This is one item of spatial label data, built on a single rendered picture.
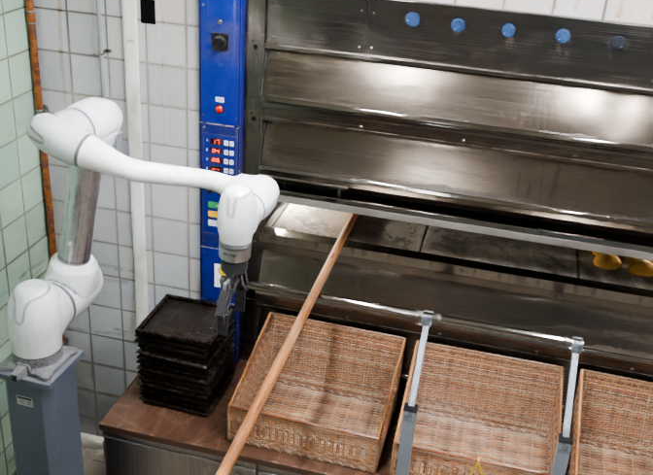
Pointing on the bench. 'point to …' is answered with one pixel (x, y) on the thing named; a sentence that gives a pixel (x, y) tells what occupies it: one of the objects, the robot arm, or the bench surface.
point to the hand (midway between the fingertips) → (231, 319)
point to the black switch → (220, 42)
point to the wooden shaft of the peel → (282, 356)
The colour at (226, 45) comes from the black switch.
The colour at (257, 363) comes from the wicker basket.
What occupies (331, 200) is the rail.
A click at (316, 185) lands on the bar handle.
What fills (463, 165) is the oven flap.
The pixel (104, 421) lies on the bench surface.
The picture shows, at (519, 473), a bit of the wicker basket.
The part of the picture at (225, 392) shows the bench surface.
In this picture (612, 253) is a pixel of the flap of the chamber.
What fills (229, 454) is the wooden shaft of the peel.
